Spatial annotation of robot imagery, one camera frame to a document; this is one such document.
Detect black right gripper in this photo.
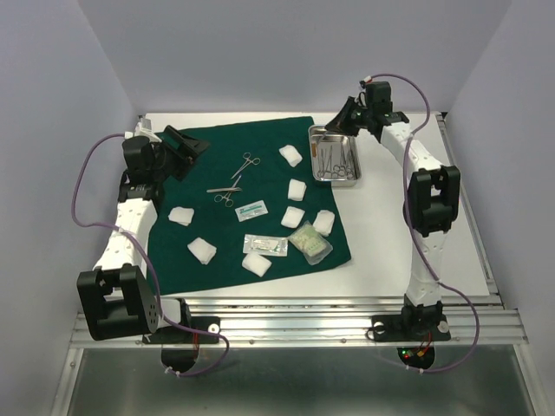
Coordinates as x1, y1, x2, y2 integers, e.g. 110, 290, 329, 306
323, 95, 371, 136

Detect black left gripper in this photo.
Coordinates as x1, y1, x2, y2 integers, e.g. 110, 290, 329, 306
151, 126, 210, 181

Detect stainless steel tray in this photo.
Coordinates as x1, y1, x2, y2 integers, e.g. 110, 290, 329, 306
308, 125, 362, 187

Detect steel hemostat forceps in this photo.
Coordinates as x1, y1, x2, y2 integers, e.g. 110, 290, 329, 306
231, 153, 261, 179
214, 192, 233, 208

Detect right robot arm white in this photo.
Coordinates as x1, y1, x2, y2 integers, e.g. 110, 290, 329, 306
325, 77, 460, 342

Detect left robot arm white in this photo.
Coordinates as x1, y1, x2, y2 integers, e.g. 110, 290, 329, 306
76, 126, 210, 341

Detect green surgical drape cloth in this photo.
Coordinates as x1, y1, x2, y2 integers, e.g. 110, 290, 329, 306
147, 115, 353, 297

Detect steel tweezers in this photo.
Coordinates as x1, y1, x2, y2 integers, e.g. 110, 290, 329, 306
206, 175, 242, 193

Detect white gauze pad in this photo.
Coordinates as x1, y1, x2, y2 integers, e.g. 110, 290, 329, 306
187, 237, 217, 265
287, 179, 307, 202
242, 253, 271, 277
279, 145, 303, 167
281, 206, 305, 229
312, 210, 336, 237
168, 206, 194, 226

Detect white blue-striped packet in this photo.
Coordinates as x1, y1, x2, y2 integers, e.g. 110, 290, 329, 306
235, 200, 269, 222

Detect white gauze pad top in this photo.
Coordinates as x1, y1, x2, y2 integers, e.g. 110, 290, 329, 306
279, 145, 303, 167

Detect white gauze pad lower left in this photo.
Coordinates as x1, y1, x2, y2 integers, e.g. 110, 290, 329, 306
187, 237, 217, 265

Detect white gauze pad upper right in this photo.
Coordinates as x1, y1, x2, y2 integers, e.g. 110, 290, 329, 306
287, 179, 307, 202

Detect white gauze pad middle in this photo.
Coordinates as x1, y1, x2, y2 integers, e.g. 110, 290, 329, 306
281, 206, 305, 229

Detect clear suture packet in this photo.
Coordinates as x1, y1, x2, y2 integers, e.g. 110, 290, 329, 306
243, 234, 288, 257

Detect white gauze pad bottom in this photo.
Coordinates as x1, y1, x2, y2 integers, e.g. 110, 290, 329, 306
242, 253, 271, 277

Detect clear bag of swabs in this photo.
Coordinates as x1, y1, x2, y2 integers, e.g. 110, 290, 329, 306
288, 221, 333, 265

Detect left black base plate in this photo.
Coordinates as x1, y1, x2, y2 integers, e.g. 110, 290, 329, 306
141, 315, 223, 348

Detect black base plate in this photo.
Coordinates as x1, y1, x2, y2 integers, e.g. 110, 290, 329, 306
141, 315, 223, 348
367, 315, 451, 343

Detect aluminium frame rail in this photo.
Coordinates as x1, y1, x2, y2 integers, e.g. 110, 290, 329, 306
69, 296, 531, 350

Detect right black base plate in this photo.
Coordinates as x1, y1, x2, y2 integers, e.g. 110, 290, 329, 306
367, 315, 451, 343

